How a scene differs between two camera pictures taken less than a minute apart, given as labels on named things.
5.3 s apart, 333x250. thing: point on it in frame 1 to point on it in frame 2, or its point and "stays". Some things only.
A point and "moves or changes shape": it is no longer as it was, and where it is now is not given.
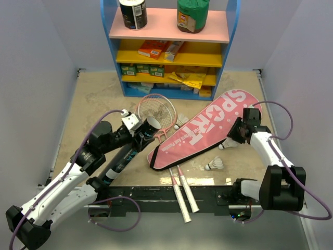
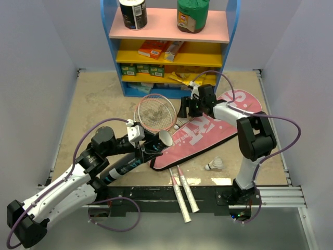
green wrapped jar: x=192 y=15 stays
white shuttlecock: x=181 y=120 stays
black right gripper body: x=235 y=132 to x=195 y=107
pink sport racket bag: x=210 y=125 stays
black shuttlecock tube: x=127 y=157 moves or changes shape
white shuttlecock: x=217 y=163 stays
